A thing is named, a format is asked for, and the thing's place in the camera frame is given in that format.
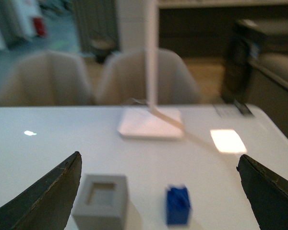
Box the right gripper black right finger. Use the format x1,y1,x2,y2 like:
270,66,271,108
237,154,288,230

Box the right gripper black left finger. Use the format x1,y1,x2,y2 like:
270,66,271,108
0,151,82,230

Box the gray square base block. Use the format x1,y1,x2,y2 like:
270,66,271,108
72,174,129,230

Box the blue plastic part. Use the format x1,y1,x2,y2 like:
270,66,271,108
166,186,192,226

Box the beige chair left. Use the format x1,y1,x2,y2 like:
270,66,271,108
0,51,95,107

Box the beige chair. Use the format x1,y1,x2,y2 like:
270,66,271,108
0,51,95,107
95,49,201,105

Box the white desk lamp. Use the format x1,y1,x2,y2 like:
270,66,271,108
117,0,245,154

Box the beige chair right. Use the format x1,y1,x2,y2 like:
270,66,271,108
95,49,201,105

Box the red bin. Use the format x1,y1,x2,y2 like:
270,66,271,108
32,17,47,37

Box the dark cabinet counter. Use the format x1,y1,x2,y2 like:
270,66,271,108
159,1,288,58

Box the gray slatted curtain panel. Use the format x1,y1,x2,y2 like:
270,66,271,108
72,0,120,54

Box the woven basket with handles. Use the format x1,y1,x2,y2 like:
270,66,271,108
91,38,115,63

